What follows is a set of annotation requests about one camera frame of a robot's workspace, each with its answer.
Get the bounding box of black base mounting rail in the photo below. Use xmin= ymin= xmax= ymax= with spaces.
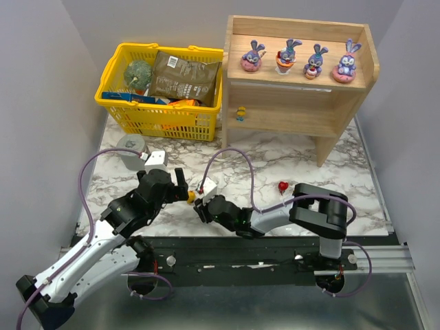
xmin=99 ymin=235 xmax=402 ymax=288

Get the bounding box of blue box in basket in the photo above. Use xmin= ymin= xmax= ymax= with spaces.
xmin=101 ymin=91 xmax=155 ymax=104

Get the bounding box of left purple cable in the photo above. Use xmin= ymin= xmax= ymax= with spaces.
xmin=16 ymin=146 xmax=173 ymax=330

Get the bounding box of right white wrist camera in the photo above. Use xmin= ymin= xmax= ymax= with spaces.
xmin=196 ymin=177 xmax=217 ymax=204

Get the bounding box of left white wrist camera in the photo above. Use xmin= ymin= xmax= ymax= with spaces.
xmin=140 ymin=150 xmax=168 ymax=173

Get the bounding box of wooden two-tier shelf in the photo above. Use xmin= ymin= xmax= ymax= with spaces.
xmin=222 ymin=15 xmax=380 ymax=165

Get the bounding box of brown snack bag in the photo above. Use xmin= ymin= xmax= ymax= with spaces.
xmin=148 ymin=51 xmax=221 ymax=107

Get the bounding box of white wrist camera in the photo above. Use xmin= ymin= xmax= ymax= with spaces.
xmin=196 ymin=177 xmax=217 ymax=204
xmin=140 ymin=150 xmax=168 ymax=173

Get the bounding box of small yellow striped toy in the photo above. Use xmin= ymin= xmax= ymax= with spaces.
xmin=236 ymin=107 xmax=246 ymax=122

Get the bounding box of grey cup with print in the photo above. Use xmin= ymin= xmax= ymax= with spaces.
xmin=116 ymin=134 xmax=150 ymax=171

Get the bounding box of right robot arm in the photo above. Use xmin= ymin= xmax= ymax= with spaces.
xmin=194 ymin=183 xmax=356 ymax=259

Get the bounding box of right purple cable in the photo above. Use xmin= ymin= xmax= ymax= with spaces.
xmin=202 ymin=148 xmax=374 ymax=298

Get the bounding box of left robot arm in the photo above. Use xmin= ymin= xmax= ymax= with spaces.
xmin=16 ymin=168 xmax=188 ymax=329

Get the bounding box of purple bunny with strawberry cake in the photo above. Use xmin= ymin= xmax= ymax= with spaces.
xmin=303 ymin=43 xmax=329 ymax=80

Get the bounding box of yellow plastic shopping basket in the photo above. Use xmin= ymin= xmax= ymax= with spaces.
xmin=94 ymin=43 xmax=223 ymax=141

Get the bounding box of purple cable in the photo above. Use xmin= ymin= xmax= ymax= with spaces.
xmin=16 ymin=146 xmax=173 ymax=330
xmin=202 ymin=148 xmax=374 ymax=298

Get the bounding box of green toy pumpkin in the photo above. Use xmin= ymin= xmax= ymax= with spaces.
xmin=124 ymin=60 xmax=153 ymax=92

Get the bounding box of yellow duck toy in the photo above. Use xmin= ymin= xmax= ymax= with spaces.
xmin=187 ymin=190 xmax=197 ymax=204

